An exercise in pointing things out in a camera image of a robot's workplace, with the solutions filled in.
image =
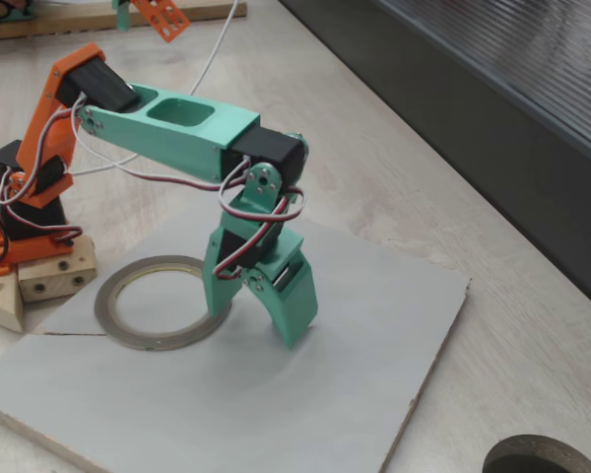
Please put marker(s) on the orange and green leader arm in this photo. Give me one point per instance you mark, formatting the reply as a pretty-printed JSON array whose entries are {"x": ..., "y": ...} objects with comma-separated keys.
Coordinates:
[{"x": 123, "y": 20}]

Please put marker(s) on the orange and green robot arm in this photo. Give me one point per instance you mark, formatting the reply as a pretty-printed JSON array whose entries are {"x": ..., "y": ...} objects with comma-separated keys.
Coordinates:
[{"x": 187, "y": 143}]

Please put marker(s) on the white-topped plywood board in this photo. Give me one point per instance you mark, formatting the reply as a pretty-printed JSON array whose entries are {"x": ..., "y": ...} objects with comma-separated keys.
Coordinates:
[{"x": 276, "y": 394}]

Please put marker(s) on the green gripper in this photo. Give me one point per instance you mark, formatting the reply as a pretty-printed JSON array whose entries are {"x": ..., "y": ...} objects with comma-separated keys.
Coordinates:
[{"x": 287, "y": 261}]

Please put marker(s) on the triangular wooden wedge block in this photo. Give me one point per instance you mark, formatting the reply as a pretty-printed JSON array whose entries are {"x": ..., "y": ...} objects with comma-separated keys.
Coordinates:
[{"x": 0, "y": 305}]

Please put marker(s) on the frosted glass desk partition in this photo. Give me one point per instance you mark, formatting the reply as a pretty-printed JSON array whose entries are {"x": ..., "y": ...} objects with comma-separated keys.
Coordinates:
[{"x": 522, "y": 123}]

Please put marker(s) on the wooden base block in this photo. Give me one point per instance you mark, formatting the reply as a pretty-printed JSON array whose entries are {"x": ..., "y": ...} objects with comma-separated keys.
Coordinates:
[{"x": 86, "y": 268}]

